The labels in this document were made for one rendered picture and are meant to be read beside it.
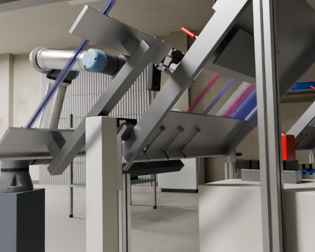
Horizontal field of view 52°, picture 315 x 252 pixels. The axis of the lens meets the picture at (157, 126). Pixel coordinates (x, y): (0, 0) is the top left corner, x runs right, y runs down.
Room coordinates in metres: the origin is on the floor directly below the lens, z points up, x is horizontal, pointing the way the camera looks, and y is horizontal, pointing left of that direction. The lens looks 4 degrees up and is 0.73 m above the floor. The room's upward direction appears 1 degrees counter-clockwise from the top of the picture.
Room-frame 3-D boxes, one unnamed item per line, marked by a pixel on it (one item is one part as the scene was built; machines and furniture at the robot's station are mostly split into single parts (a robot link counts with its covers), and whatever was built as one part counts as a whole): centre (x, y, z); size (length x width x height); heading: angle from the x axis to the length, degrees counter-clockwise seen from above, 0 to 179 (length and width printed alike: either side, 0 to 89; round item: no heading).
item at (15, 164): (1.43, 0.62, 0.72); 0.13 x 0.12 x 0.14; 144
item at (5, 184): (1.42, 0.63, 0.60); 0.15 x 0.15 x 0.10
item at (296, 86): (4.92, -2.27, 1.60); 0.35 x 0.24 x 0.12; 72
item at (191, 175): (5.37, -0.39, 0.67); 0.67 x 0.60 x 1.34; 72
